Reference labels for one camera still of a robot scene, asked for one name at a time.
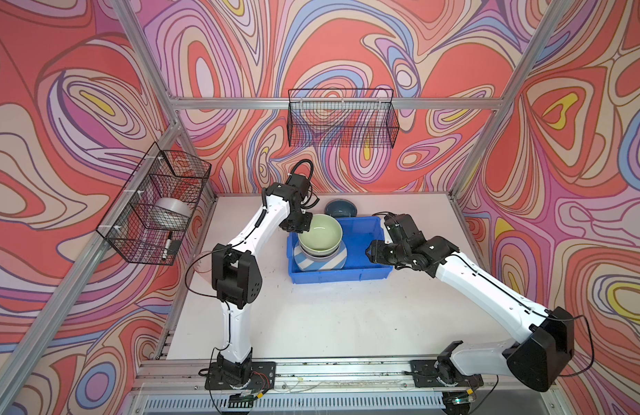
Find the black wire basket wall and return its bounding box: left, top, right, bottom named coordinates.
left=287, top=86, right=399, bottom=149
left=96, top=143, right=212, bottom=266

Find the white tape roll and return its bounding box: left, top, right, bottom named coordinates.
left=150, top=197, right=192, bottom=230

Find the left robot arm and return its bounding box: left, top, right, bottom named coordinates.
left=188, top=158, right=317, bottom=391

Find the black marker pen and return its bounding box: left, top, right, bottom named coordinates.
left=161, top=231, right=173, bottom=260

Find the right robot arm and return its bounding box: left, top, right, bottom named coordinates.
left=366, top=212, right=577, bottom=392

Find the black wire basket left wall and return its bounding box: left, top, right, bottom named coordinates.
left=96, top=143, right=212, bottom=266

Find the blue plastic bin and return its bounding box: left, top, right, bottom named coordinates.
left=286, top=216, right=394, bottom=285

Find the dark teal bowl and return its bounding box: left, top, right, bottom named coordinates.
left=324, top=199, right=358, bottom=218

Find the light green bowl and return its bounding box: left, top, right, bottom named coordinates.
left=298, top=214, right=343, bottom=253

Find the black wire basket back wall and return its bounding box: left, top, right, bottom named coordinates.
left=287, top=86, right=399, bottom=149

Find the lilac grey bowl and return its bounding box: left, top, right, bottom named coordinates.
left=299, top=247, right=341, bottom=260

